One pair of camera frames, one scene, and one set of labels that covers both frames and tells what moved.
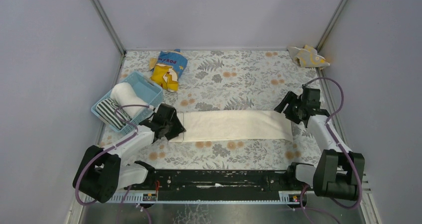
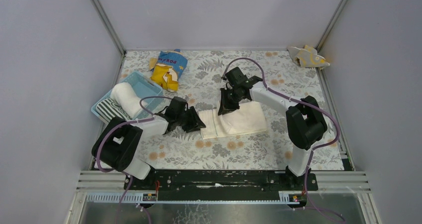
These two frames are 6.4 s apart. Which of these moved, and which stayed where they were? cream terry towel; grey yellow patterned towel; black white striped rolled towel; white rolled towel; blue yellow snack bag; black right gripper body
Moved: cream terry towel; black right gripper body
Stayed: black white striped rolled towel; white rolled towel; grey yellow patterned towel; blue yellow snack bag
